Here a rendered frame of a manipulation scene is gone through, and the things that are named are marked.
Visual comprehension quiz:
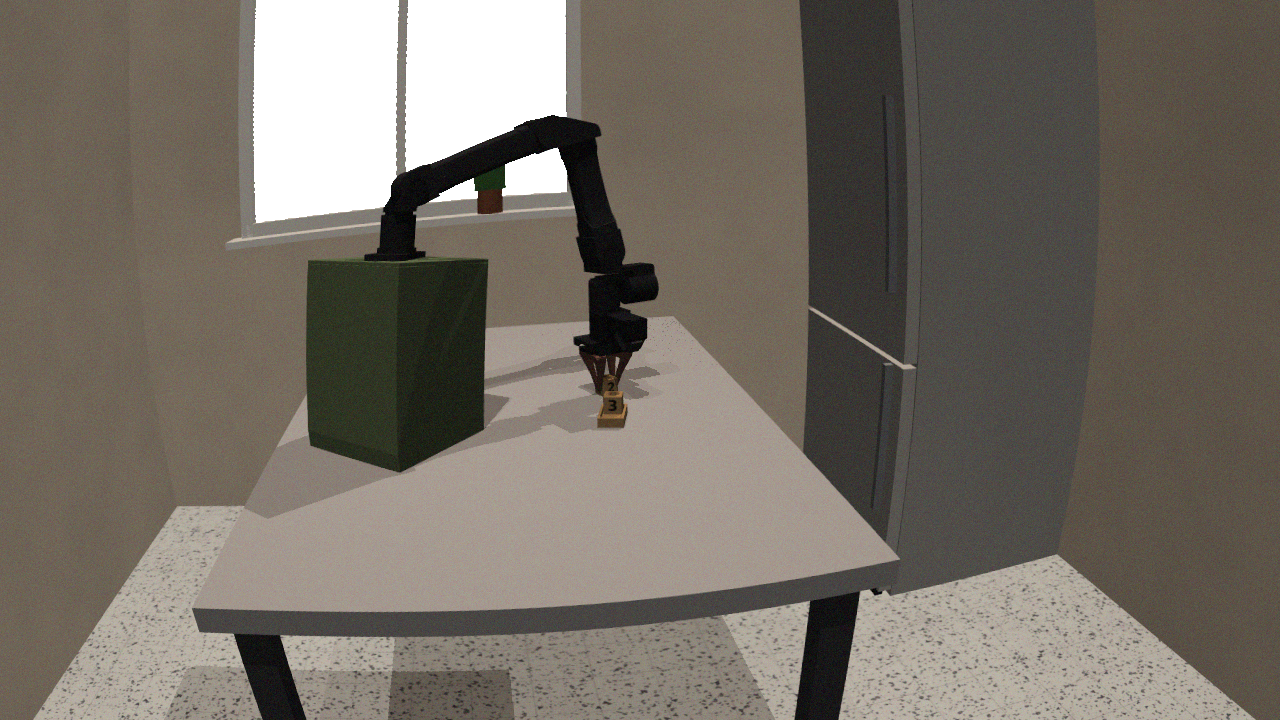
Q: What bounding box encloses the tan wooden number cube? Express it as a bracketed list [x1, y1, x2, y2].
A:
[603, 391, 625, 414]
[595, 374, 618, 396]

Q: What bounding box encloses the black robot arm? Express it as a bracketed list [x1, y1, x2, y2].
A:
[364, 115, 659, 354]

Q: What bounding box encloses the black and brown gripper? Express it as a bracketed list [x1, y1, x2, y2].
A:
[573, 334, 634, 391]

